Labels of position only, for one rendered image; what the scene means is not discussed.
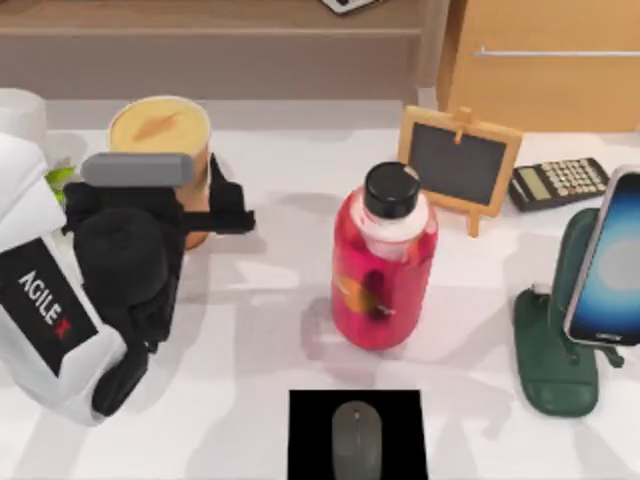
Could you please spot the orange paper cup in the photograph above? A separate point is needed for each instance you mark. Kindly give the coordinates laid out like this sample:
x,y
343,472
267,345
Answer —
x,y
160,127

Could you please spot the pale grey rounded box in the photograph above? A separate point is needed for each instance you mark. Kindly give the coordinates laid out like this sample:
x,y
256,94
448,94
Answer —
x,y
135,169

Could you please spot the small green object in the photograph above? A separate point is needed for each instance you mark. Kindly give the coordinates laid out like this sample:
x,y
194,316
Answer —
x,y
59,176

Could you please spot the wooden open shelf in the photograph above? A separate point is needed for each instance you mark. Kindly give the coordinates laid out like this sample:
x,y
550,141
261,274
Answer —
x,y
200,55

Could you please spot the red bottle with black cap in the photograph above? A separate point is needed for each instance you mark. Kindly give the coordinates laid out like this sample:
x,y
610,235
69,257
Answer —
x,y
385,280

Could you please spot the black and white calculator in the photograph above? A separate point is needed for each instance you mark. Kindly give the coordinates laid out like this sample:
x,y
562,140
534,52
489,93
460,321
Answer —
x,y
347,5

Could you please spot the wooden framed blackboard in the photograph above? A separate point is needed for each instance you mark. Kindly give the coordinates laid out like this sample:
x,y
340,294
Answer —
x,y
457,162

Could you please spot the black mouse pad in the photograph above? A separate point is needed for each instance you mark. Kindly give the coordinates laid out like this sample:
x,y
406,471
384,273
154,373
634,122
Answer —
x,y
310,440

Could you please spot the grey computer mouse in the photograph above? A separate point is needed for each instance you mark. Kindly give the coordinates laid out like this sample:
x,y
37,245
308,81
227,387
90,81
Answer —
x,y
356,440

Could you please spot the pale wooden cupboard door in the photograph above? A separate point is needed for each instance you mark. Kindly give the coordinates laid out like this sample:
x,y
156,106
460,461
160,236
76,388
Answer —
x,y
540,95

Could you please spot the dark green phone stand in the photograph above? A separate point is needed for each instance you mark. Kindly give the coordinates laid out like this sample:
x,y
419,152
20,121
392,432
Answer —
x,y
555,360

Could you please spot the smartphone with blue screen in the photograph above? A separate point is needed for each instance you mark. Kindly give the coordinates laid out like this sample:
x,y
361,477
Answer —
x,y
607,260

